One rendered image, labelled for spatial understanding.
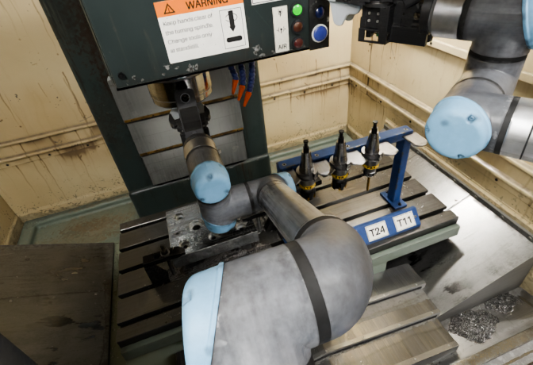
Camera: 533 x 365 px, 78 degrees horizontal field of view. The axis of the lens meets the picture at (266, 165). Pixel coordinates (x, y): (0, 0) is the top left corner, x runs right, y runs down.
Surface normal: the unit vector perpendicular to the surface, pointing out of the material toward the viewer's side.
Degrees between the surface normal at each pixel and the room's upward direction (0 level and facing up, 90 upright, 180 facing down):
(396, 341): 8
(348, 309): 64
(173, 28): 90
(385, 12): 90
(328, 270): 19
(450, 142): 90
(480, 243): 24
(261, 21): 90
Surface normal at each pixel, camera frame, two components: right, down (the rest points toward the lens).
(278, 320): 0.16, -0.15
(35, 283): 0.29, -0.83
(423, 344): 0.04, -0.82
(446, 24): -0.61, 0.65
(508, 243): -0.47, -0.61
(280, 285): -0.01, -0.61
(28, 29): 0.33, 0.55
